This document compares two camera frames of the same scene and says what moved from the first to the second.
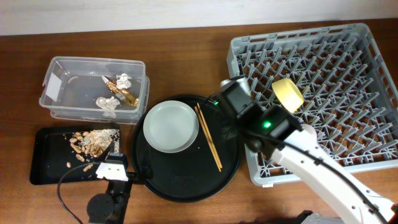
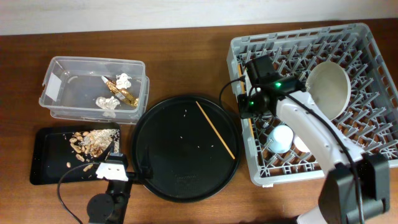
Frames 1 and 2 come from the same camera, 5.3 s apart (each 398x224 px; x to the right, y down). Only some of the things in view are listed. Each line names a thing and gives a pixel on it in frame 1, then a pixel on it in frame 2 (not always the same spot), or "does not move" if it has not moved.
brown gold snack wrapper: x=122 y=93 does not move
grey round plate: x=171 y=126 -> x=330 y=84
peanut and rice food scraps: x=93 y=144 does not move
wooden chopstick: x=207 y=137 -> x=216 y=130
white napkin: x=110 y=103 does not move
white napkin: x=122 y=81 does not move
